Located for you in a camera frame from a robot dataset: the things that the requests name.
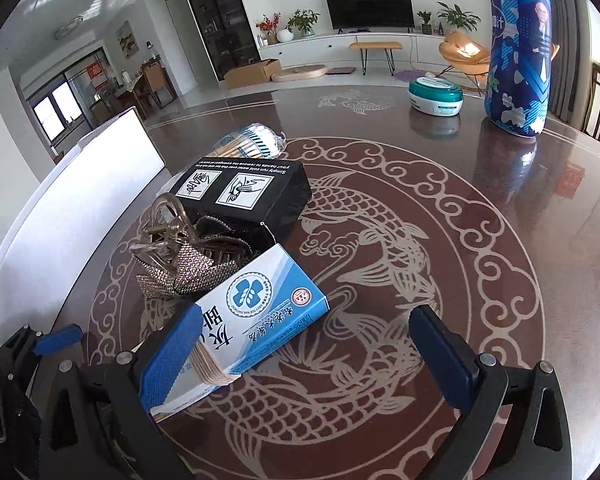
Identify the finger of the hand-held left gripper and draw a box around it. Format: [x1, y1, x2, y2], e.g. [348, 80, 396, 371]
[0, 325, 86, 361]

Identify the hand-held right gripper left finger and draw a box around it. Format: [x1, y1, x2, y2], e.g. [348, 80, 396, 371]
[37, 302, 206, 480]

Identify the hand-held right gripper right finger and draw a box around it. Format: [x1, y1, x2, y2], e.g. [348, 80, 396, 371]
[408, 304, 573, 480]

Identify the blue and white medicine box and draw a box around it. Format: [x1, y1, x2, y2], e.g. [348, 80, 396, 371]
[150, 242, 328, 418]

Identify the beige rubber band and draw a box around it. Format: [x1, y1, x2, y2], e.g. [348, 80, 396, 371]
[190, 342, 233, 386]

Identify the rhinestone bow hair clip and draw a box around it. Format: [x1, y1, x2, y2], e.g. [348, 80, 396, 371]
[135, 215, 263, 301]

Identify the clear hair claw clip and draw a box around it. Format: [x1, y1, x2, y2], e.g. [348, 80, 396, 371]
[131, 195, 203, 266]

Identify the black box with white labels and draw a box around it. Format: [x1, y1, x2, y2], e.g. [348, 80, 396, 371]
[167, 160, 312, 241]

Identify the bag of cotton swabs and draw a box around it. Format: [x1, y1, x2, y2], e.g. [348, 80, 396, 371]
[207, 122, 287, 161]

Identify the teal round jar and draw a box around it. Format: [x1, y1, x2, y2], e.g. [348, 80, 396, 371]
[407, 76, 465, 117]

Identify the brown dining chair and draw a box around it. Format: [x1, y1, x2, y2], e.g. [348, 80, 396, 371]
[132, 60, 176, 108]

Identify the cardboard box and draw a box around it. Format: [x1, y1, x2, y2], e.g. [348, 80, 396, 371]
[223, 58, 282, 90]

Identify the orange lounge chair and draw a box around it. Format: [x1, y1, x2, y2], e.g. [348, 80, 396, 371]
[439, 30, 561, 93]

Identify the blue patterned bottle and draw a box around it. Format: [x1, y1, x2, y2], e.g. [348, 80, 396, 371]
[482, 0, 553, 138]

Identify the white door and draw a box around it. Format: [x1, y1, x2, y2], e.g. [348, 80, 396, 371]
[166, 0, 201, 93]

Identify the beige pet bed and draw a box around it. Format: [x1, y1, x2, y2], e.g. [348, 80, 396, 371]
[272, 63, 329, 82]

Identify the round ceiling light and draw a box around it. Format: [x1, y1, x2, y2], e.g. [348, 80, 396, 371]
[55, 16, 84, 40]

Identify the wooden bench with metal legs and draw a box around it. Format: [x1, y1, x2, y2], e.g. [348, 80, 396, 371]
[349, 41, 403, 76]

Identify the white television console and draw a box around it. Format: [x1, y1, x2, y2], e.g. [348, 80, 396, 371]
[257, 32, 451, 66]

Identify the dark glass display cabinet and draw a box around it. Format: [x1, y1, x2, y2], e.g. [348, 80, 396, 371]
[175, 0, 261, 81]

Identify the red flower arrangement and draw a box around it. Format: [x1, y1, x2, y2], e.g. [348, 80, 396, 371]
[255, 12, 282, 45]

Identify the large leafy potted plant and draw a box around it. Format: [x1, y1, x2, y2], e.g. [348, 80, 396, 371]
[436, 2, 482, 31]

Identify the grey curtain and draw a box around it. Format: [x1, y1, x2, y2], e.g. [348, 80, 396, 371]
[545, 0, 593, 126]

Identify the green potted plant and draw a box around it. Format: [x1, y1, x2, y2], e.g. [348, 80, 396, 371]
[286, 9, 321, 37]

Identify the black television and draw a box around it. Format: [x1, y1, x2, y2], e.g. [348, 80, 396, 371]
[324, 0, 415, 31]

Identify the framed wall painting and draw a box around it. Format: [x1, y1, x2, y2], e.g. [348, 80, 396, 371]
[117, 21, 140, 57]

